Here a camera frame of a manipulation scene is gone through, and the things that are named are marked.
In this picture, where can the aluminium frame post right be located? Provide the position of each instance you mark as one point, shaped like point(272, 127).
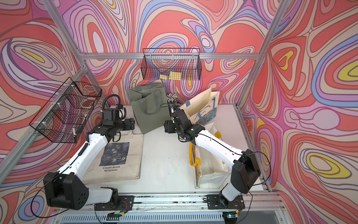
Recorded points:
point(283, 5)

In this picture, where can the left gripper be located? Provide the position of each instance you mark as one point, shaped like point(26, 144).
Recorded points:
point(128, 126)

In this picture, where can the black wire basket back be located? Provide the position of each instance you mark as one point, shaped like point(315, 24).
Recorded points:
point(190, 67)

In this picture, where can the aluminium frame post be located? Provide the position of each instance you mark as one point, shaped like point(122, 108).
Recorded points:
point(66, 35)
point(283, 5)

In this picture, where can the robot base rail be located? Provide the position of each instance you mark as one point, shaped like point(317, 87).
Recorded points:
point(258, 207)

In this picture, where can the black wire basket left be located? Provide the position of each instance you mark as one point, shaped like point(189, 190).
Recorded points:
point(64, 116)

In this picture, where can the yellow sticky notes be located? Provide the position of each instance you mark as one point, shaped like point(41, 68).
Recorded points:
point(171, 76)

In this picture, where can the aluminium frame post left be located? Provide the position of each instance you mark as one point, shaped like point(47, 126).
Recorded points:
point(66, 35)

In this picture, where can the olive green canvas bag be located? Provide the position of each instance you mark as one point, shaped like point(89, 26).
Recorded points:
point(149, 105)

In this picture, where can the white yellow-handled bag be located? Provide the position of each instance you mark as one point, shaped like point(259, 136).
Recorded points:
point(209, 171)

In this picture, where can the aluminium frame crossbar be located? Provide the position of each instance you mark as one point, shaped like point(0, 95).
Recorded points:
point(135, 56)

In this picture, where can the cream blue-handled tote bag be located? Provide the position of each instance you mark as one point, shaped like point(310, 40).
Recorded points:
point(202, 108)

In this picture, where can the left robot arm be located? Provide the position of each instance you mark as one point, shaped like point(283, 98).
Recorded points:
point(65, 189)

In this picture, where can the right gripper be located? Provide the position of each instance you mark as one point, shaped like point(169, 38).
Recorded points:
point(168, 126)

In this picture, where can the black cup of sticks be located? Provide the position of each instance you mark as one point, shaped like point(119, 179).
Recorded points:
point(172, 101)

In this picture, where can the cream canvas tote bag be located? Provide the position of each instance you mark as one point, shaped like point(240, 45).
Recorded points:
point(118, 161)

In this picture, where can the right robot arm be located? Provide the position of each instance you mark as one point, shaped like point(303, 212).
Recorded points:
point(243, 165)

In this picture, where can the black wire basket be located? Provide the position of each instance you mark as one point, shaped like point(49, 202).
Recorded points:
point(64, 116)
point(190, 67)

